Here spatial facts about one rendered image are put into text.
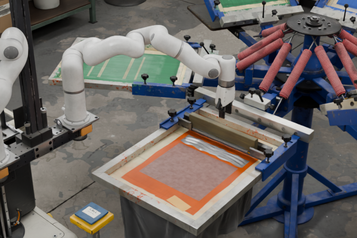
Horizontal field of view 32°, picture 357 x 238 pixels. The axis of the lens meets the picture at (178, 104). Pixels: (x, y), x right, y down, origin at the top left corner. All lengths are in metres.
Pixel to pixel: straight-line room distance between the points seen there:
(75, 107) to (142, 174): 0.42
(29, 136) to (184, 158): 0.72
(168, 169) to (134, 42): 0.61
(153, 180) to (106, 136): 2.10
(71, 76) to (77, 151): 2.01
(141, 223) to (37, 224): 0.93
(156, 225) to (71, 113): 0.63
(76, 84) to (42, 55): 3.43
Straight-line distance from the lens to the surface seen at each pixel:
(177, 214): 2.58
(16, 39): 2.38
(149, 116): 5.11
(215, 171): 2.87
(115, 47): 2.70
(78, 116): 2.87
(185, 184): 2.79
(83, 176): 4.46
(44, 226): 3.67
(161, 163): 2.91
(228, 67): 2.81
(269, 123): 3.13
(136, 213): 2.91
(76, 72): 2.75
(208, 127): 3.04
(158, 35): 2.71
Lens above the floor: 2.65
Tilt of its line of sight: 30 degrees down
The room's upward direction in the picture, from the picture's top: 1 degrees clockwise
